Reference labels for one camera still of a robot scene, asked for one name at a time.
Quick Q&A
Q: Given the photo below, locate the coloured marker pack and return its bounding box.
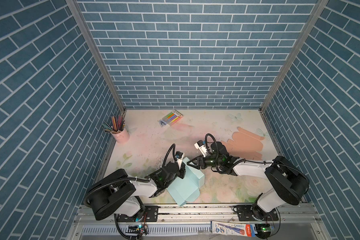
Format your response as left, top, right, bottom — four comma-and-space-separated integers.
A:
162, 110, 183, 126

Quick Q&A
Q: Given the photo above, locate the aluminium corner post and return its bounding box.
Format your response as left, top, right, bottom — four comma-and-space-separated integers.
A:
259, 0, 328, 116
66, 0, 126, 113

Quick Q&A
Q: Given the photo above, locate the small blue stapler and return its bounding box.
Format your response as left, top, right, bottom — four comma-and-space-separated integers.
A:
159, 120, 167, 127

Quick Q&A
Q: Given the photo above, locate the coloured pencils bundle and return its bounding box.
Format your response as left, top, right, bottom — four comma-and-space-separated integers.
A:
102, 114, 126, 134

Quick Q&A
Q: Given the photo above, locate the left electronics board with wires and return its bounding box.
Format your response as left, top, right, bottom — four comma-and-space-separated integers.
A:
124, 224, 149, 240

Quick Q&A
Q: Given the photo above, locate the aluminium corner post left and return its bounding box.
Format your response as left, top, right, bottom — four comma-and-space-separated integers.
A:
66, 0, 126, 113

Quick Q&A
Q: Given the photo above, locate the pink pencil cup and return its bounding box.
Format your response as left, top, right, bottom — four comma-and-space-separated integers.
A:
112, 128, 130, 144

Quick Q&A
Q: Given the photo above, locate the aluminium corner post right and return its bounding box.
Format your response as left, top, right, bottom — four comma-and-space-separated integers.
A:
259, 0, 328, 116

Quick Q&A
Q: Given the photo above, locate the pink flat cardboard box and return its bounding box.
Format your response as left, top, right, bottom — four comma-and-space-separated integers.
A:
221, 127, 265, 161

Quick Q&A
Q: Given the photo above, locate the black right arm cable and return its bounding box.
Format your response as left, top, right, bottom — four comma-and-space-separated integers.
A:
204, 133, 309, 196

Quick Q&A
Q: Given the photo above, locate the light blue paper box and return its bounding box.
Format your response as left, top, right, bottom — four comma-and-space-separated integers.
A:
167, 157, 205, 206

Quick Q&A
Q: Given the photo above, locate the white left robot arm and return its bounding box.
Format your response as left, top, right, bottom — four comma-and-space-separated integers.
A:
84, 162, 185, 222

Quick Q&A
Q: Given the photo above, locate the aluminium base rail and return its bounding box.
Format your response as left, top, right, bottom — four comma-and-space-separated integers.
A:
67, 203, 330, 240

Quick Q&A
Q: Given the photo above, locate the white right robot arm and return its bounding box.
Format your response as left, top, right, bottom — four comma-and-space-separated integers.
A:
187, 141, 309, 221

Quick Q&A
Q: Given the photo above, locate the toothpaste style flat box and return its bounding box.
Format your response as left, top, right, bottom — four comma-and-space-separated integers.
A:
211, 221, 257, 237

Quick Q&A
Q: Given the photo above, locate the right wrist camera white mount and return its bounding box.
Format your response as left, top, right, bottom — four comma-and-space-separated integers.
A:
194, 140, 208, 158

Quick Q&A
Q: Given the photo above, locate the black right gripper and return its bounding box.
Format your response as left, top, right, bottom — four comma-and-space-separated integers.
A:
186, 155, 222, 170

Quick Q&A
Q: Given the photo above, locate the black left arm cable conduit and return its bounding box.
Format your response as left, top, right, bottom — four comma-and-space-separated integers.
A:
83, 143, 178, 208

